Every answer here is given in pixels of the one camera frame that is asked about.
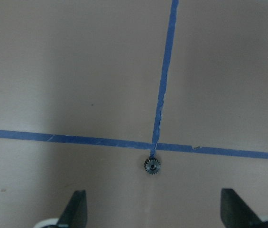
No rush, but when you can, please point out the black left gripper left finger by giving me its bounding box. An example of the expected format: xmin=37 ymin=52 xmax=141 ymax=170
xmin=56 ymin=190 xmax=88 ymax=228

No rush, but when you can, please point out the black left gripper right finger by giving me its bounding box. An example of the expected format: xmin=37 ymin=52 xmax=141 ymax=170
xmin=220 ymin=188 xmax=263 ymax=228

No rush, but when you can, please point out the small black bearing gear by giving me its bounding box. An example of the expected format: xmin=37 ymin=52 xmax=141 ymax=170
xmin=144 ymin=158 xmax=161 ymax=175

